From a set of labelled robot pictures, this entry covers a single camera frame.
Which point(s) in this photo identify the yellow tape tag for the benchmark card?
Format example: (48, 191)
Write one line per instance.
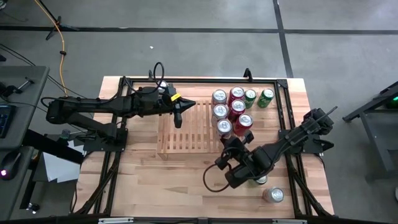
(175, 97)

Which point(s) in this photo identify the white paper sheets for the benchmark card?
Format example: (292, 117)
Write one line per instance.
(59, 171)

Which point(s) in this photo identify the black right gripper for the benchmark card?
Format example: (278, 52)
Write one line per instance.
(236, 158)

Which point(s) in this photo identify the black support beam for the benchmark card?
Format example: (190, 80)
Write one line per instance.
(53, 149)

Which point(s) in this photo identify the black metal side table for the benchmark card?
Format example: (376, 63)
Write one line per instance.
(377, 137)

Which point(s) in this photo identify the green Sprite can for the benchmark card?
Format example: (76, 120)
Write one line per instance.
(250, 95)
(266, 96)
(263, 180)

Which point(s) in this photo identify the red cola can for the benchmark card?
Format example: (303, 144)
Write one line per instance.
(237, 92)
(238, 106)
(245, 120)

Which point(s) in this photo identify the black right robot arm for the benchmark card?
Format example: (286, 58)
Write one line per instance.
(289, 140)

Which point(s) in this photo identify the black computer mouse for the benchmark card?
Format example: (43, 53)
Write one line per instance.
(11, 163)

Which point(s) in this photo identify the small black clamp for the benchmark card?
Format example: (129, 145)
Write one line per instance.
(247, 74)
(150, 74)

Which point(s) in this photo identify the black desk tool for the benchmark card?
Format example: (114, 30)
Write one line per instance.
(23, 84)

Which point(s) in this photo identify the black caster wheel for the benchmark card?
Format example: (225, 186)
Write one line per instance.
(33, 207)

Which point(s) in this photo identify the silver metal bracket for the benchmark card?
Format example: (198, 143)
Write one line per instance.
(289, 221)
(115, 220)

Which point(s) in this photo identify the wooden slatted shelf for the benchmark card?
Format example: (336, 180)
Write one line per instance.
(192, 133)

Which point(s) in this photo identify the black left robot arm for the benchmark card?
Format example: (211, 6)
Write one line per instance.
(93, 104)

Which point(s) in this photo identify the person's foot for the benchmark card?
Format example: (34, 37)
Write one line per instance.
(2, 4)

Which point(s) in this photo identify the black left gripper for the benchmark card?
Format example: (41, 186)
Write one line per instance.
(155, 101)

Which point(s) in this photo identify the black metal table frame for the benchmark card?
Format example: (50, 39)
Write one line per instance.
(202, 80)

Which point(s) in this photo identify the grey desk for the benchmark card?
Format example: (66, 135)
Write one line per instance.
(28, 93)
(18, 193)

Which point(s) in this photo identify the black tripod stand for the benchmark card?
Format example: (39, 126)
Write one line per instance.
(58, 23)

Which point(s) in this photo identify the black keyboard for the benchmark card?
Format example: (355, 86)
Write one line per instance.
(4, 121)

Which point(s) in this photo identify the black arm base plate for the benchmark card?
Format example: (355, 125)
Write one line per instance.
(119, 147)
(312, 147)

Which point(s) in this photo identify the silver diet cola can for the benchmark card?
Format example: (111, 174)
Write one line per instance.
(273, 194)
(224, 126)
(220, 111)
(219, 96)

